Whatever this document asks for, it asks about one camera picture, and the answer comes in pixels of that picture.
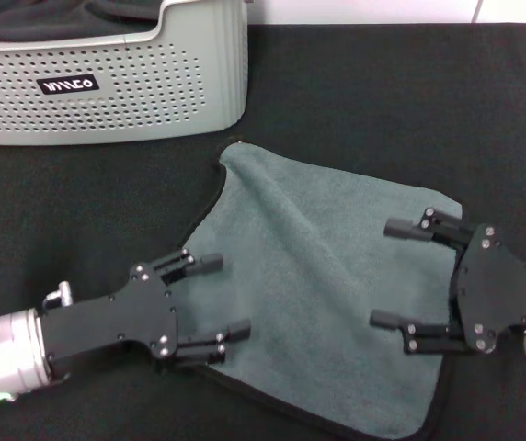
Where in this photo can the dark folded cloth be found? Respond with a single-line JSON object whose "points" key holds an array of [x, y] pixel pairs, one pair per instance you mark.
{"points": [[37, 18]]}

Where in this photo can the grey towel with black trim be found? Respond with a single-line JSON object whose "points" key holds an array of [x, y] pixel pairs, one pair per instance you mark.
{"points": [[300, 275]]}

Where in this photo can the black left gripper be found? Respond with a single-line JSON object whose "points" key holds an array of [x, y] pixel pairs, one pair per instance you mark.
{"points": [[120, 317]]}

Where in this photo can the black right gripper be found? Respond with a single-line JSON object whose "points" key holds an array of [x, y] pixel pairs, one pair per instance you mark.
{"points": [[497, 294]]}

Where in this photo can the grey perforated storage box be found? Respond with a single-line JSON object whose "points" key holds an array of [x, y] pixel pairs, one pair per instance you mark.
{"points": [[129, 115]]}

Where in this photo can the black tablecloth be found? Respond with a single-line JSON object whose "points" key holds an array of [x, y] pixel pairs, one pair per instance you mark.
{"points": [[382, 92]]}

